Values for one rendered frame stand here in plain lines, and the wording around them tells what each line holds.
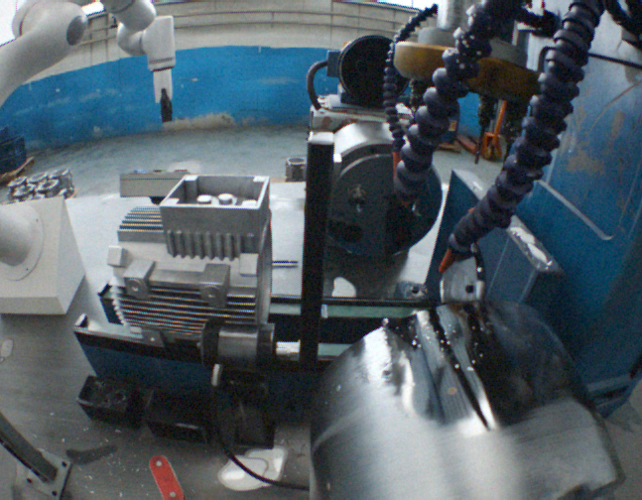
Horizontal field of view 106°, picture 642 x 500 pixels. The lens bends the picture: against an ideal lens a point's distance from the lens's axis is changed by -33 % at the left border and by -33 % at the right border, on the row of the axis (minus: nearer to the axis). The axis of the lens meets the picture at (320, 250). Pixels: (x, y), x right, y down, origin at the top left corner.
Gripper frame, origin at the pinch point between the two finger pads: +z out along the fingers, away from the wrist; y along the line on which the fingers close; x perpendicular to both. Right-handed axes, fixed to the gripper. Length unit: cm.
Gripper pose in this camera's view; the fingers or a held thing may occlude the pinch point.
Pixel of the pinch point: (167, 115)
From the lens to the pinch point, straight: 115.3
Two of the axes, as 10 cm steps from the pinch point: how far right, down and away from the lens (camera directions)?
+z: -0.3, 7.9, 6.1
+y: 3.6, 5.8, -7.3
